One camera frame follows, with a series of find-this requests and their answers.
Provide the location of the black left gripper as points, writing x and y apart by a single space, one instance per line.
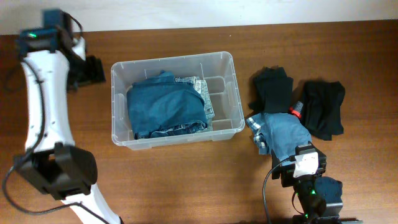
95 73

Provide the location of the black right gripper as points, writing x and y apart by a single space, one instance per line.
286 173

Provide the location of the dark blue jeans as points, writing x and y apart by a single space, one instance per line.
166 105

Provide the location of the light blue jeans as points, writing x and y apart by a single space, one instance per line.
205 93

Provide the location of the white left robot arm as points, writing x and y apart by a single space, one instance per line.
54 61

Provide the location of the blue shirt with plaid cuffs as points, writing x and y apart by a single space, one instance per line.
278 133

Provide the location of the black garment with red tag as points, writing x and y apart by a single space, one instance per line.
318 108

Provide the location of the black folded garment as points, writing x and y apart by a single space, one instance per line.
273 91

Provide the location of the clear plastic storage bin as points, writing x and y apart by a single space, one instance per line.
217 68

